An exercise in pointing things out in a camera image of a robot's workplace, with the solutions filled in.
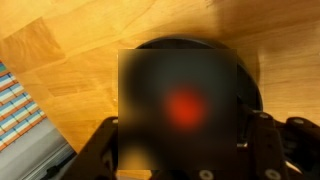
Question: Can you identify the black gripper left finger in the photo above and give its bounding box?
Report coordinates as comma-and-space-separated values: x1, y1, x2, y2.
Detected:
61, 115, 120, 180

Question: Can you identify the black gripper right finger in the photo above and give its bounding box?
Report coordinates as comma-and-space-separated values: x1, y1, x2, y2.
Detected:
237, 109, 320, 180

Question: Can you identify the red block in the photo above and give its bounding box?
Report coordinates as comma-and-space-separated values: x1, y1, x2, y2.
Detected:
163, 85, 208, 129

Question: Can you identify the black bowl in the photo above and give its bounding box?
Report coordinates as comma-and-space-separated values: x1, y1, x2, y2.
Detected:
118, 35, 265, 171

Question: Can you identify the striped multicolour carpet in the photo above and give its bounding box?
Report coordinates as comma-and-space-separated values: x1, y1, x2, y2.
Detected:
0, 60, 48, 152

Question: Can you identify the aluminium frame rail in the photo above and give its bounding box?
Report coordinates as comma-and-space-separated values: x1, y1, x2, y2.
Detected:
0, 119, 78, 180

